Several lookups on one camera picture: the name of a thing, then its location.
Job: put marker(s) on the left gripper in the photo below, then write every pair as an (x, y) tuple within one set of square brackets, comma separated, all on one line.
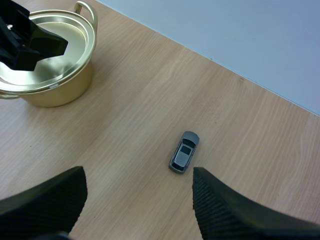
[(11, 27)]

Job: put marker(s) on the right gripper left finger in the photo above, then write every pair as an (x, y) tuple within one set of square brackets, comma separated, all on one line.
[(45, 207)]

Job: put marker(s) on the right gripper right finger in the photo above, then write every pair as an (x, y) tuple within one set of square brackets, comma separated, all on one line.
[(230, 215)]

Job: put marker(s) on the gold lid with black knob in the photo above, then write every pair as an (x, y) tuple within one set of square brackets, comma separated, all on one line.
[(75, 35)]

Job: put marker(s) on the small grey toy car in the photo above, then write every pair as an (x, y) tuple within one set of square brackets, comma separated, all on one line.
[(184, 153)]

